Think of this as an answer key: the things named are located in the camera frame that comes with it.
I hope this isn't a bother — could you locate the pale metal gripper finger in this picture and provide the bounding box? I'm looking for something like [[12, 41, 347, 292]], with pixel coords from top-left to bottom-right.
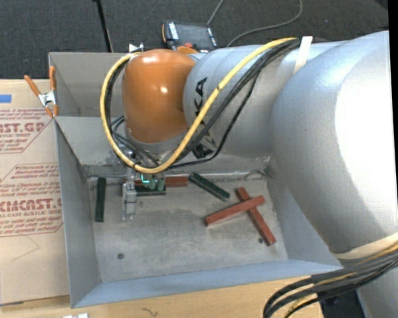
[[126, 181, 139, 219], [120, 182, 130, 222]]

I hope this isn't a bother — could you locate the dark green flat block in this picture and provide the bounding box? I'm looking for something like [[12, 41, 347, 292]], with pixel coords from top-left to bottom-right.
[[92, 177, 109, 224], [187, 170, 231, 204]]

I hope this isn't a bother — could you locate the red-brown flat block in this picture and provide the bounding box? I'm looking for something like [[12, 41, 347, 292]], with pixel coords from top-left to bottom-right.
[[202, 194, 268, 227], [133, 175, 191, 191], [235, 185, 278, 249]]

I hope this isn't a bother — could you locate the grey metal bin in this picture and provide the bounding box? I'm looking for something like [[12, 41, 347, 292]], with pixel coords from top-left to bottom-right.
[[48, 37, 346, 310]]

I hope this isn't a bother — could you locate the brown cardboard board, red print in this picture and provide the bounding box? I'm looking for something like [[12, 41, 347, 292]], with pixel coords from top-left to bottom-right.
[[0, 74, 71, 306]]

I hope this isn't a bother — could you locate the black cylinder on white bracket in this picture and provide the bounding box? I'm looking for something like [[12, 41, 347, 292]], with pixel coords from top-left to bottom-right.
[[190, 141, 217, 160]]

